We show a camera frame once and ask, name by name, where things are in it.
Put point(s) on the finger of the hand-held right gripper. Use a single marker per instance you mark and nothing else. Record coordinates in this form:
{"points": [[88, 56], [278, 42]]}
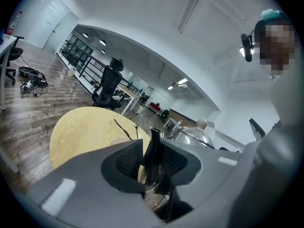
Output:
{"points": [[257, 128]]}

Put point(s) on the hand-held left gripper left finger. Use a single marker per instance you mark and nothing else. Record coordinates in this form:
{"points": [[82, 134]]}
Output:
{"points": [[90, 189]]}

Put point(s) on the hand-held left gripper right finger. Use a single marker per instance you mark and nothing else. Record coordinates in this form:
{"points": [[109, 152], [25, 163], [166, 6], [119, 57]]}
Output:
{"points": [[209, 174]]}

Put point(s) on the person's head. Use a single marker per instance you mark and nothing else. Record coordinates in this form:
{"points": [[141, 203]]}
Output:
{"points": [[275, 46]]}

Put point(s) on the red low cabinet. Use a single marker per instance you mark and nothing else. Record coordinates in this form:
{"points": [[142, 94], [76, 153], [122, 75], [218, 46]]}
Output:
{"points": [[155, 107]]}

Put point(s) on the ceiling panel light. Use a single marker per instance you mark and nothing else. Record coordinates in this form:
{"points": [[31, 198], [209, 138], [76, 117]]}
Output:
{"points": [[182, 81]]}

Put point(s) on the white-legged wooden top desk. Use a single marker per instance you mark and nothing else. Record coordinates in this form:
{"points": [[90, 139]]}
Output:
{"points": [[129, 94]]}

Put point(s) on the black mesh office chair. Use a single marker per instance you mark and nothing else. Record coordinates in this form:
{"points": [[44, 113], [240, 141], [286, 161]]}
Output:
{"points": [[108, 84]]}

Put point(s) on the teal hair scrunchie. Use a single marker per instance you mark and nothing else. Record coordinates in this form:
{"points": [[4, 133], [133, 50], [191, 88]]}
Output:
{"points": [[270, 13]]}

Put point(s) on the white waste bin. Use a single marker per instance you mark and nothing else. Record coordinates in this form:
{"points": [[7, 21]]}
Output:
{"points": [[71, 71]]}

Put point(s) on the black metal railing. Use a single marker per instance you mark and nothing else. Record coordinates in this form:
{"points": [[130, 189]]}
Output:
{"points": [[80, 56]]}

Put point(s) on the black bowl-shaped object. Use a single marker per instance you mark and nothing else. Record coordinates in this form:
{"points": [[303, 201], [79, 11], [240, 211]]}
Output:
{"points": [[24, 69]]}

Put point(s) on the round ceiling lamp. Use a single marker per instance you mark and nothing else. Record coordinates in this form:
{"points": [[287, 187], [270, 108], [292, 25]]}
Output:
{"points": [[103, 51], [102, 42], [85, 35]]}

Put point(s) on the frosted glass door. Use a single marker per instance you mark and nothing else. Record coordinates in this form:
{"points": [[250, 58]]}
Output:
{"points": [[55, 31]]}

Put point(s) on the white desk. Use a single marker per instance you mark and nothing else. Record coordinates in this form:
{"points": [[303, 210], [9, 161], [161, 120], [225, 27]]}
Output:
{"points": [[6, 46]]}

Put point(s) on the black head-worn camera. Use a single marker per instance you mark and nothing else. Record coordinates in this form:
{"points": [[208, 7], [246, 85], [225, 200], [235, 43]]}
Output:
{"points": [[246, 47]]}

